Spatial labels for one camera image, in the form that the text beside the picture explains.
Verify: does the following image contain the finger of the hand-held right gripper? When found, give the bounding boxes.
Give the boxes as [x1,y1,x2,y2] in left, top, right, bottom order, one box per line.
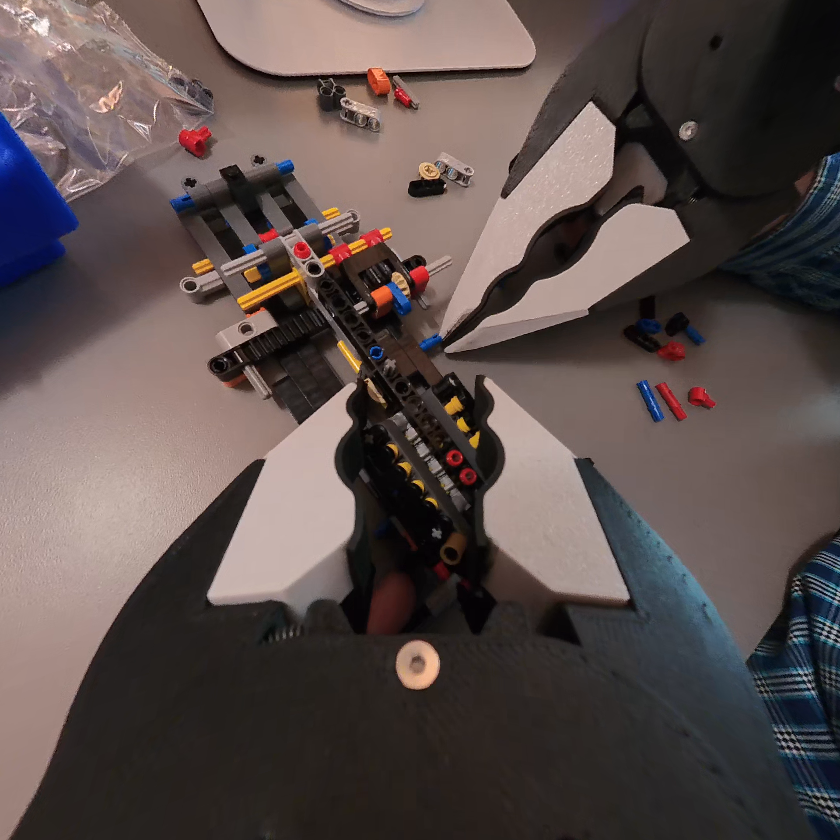
[445,202,691,357]
[441,100,665,343]

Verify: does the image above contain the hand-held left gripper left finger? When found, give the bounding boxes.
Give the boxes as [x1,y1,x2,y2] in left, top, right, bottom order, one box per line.
[206,381,368,614]

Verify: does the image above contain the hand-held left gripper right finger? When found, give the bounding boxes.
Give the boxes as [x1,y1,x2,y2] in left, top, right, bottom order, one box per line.
[469,374,632,608]

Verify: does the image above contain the multicoloured lego vehicle chassis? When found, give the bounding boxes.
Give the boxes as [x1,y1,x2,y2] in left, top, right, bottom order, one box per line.
[169,154,505,631]

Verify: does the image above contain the light grey three-hole lego liftarm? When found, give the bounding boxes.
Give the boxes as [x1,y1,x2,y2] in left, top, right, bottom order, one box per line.
[339,98,382,133]

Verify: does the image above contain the dark lego connector in bag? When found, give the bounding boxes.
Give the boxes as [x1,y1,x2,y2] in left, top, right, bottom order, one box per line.
[171,72,216,107]

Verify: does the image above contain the grey monitor stand base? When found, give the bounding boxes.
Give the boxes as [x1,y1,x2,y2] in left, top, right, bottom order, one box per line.
[197,0,537,77]

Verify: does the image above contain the person's plaid pants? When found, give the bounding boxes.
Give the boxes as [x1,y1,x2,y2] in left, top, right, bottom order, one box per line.
[747,535,840,840]

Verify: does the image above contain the blue plastic bin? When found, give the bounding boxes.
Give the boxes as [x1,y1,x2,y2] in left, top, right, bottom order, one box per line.
[0,112,80,290]

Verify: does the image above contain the clear plastic bag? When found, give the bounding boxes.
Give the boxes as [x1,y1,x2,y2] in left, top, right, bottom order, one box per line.
[0,0,216,204]

